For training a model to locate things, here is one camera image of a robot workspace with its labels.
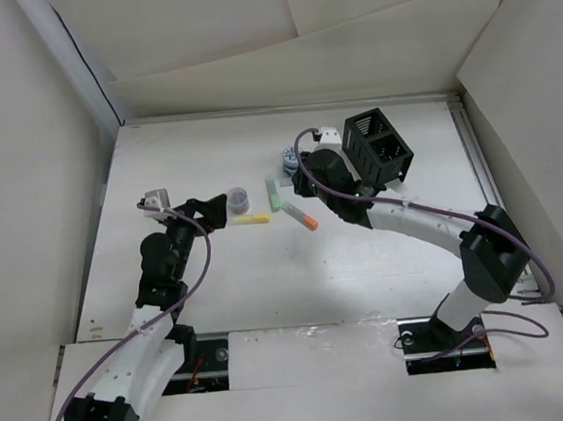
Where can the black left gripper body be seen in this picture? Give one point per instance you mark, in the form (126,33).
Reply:
(181,231)

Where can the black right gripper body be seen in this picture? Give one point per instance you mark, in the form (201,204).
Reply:
(308,188)

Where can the clear jar of paper clips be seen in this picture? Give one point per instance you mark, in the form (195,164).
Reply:
(238,201)

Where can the blue white tape roll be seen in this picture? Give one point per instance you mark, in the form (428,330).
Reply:
(290,161)

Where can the black two-slot organizer box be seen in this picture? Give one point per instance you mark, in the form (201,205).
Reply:
(375,149)

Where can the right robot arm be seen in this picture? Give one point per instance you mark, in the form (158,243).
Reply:
(485,242)

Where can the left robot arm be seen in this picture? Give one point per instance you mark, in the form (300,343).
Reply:
(135,372)

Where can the yellow highlighter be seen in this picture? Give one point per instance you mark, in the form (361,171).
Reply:
(249,219)

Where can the orange highlighter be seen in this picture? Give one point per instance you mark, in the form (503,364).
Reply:
(300,216)

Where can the green highlighter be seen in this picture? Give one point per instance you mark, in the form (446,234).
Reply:
(272,194)

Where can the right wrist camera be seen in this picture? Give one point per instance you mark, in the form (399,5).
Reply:
(327,138)

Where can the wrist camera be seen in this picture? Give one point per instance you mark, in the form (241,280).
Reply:
(154,203)
(327,138)

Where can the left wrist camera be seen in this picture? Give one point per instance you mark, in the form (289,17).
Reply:
(154,203)

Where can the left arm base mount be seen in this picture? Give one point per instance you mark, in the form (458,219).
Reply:
(207,373)

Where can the aluminium rail right edge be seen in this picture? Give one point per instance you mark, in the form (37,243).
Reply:
(526,286)

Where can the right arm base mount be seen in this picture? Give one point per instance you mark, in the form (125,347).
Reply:
(429,352)

